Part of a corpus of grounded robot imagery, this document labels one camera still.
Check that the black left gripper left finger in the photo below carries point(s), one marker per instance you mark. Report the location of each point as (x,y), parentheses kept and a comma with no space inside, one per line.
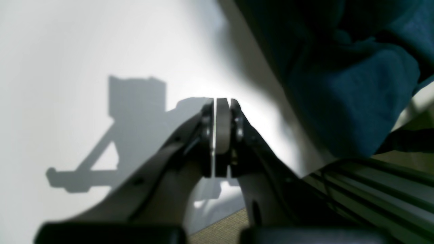
(158,192)

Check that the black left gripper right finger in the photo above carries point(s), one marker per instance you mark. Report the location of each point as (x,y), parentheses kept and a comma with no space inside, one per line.
(274,196)

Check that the blue T-shirt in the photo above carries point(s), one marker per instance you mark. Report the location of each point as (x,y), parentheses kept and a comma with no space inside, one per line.
(350,66)

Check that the aluminium frame horizontal beam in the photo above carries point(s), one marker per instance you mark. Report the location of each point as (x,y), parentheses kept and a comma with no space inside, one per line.
(380,194)

